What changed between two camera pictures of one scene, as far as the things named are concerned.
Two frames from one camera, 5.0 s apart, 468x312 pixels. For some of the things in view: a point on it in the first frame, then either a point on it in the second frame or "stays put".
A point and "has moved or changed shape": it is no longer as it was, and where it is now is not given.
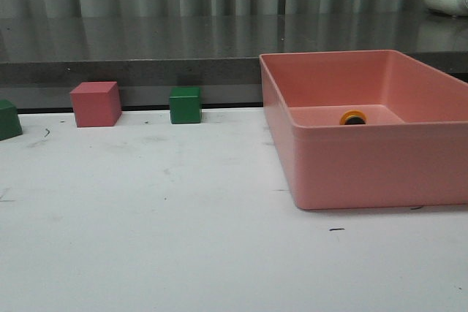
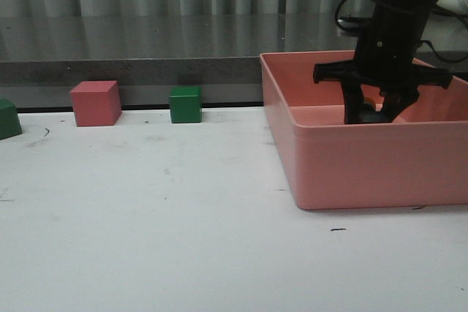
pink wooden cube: [96, 104] stays put
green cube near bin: [185, 104] stays put
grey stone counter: [164, 50] stays put
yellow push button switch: [353, 118] has moved or changed shape
